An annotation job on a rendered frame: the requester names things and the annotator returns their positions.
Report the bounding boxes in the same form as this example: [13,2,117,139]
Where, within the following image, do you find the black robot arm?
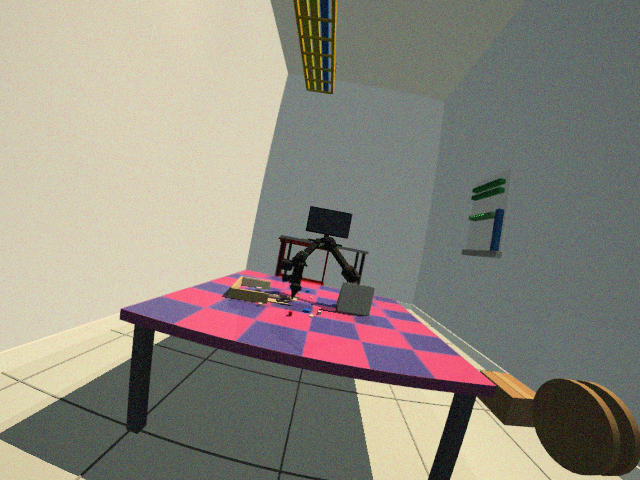
[280,237,361,285]

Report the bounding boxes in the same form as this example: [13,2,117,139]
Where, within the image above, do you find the tan u-shaped wall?
[229,274,272,304]

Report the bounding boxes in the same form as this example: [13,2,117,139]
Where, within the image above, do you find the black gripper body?
[290,272,302,291]

